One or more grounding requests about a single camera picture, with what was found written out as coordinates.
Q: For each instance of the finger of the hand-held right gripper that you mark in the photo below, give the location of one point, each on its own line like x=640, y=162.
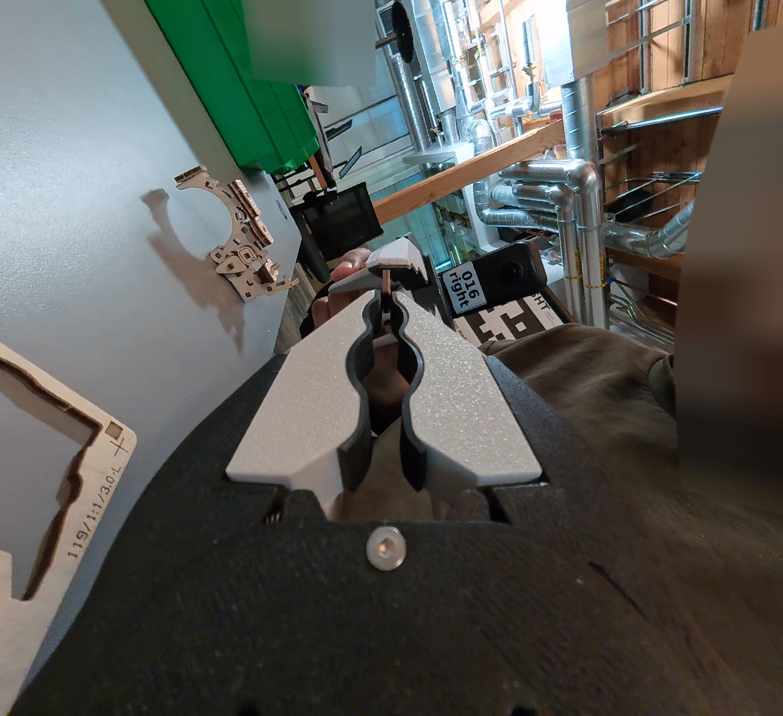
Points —
x=397, y=251
x=358, y=283

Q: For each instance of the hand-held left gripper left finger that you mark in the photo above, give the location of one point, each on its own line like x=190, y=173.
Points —
x=306, y=404

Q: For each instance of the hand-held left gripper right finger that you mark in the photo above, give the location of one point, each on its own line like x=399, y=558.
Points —
x=471, y=410

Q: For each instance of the small wooden model piece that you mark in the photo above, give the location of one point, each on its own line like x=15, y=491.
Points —
x=387, y=291

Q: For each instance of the person's right hand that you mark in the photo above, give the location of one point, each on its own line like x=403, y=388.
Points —
x=352, y=263

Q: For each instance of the framed marker sign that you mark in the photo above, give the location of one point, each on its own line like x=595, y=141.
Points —
x=508, y=324

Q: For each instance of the small black screen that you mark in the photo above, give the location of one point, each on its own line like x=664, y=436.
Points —
x=336, y=220

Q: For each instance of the silver ventilation ducts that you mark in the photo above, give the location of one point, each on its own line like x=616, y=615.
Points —
x=575, y=202

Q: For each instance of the wooden beam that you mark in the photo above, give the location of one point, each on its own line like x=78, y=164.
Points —
x=465, y=171

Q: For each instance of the person's beige trousers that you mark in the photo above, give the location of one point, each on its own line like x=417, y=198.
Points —
x=391, y=483

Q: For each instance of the person's dark shirt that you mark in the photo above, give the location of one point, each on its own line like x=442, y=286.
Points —
x=581, y=398

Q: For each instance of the wooden model assembly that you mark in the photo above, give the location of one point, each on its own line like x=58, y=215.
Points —
x=244, y=251

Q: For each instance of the green plastic bin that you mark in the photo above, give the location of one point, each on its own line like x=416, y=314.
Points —
x=287, y=116
x=183, y=25

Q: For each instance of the laser-cut wooden sheet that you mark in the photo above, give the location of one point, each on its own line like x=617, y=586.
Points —
x=104, y=483

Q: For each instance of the black round fixture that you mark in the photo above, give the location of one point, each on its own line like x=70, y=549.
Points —
x=404, y=31

